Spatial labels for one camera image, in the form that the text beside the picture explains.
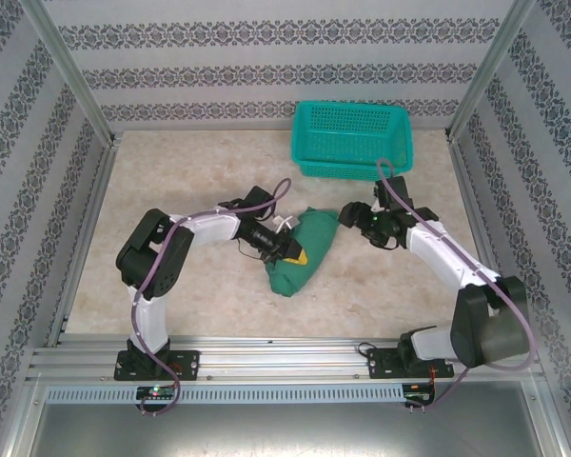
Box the green long pants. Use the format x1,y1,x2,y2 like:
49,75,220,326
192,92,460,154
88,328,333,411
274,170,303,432
266,205,339,299

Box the teal plastic basket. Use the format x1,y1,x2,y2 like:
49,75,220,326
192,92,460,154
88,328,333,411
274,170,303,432
290,99,414,181

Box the right controller circuit board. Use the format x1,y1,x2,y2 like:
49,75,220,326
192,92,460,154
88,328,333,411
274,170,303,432
404,382,435,407

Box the controller circuit board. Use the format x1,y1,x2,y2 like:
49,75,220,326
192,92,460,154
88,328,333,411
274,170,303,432
404,382,435,407
136,385,175,401

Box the left controller circuit board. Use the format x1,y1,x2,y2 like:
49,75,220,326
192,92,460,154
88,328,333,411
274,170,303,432
136,385,175,401

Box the aluminium side rail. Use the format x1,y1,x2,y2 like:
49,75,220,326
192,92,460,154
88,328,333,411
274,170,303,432
46,134,124,348
447,137,548,363

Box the aluminium mounting rail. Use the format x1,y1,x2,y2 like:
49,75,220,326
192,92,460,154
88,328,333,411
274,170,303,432
26,334,547,383

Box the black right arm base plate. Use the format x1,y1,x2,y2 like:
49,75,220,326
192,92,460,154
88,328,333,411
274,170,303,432
366,346,456,381

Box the slotted grey cable duct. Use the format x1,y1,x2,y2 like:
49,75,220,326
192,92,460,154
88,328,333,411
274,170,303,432
44,383,406,404

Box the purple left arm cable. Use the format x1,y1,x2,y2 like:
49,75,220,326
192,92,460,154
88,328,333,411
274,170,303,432
129,177,294,416

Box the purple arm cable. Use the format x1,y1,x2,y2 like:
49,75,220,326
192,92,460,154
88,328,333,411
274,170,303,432
376,157,540,411
129,177,294,416

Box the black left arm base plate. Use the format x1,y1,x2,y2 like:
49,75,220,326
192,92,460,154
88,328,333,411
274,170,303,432
114,348,202,383

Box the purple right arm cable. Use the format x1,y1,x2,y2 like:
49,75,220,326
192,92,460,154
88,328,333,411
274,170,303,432
376,157,540,411

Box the aluminium frame post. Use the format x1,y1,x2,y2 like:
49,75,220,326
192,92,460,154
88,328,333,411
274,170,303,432
445,0,551,140
20,0,116,145

